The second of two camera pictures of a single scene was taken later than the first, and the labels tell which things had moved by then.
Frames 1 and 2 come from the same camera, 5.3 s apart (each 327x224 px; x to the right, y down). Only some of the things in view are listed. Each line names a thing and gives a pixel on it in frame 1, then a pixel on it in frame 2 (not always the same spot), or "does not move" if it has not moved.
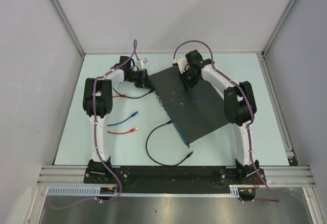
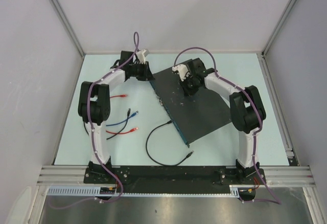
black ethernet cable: [135, 97] → [129, 111]
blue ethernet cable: [133, 114] does not move
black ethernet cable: [188, 154] does not move
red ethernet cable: [125, 132] does not move
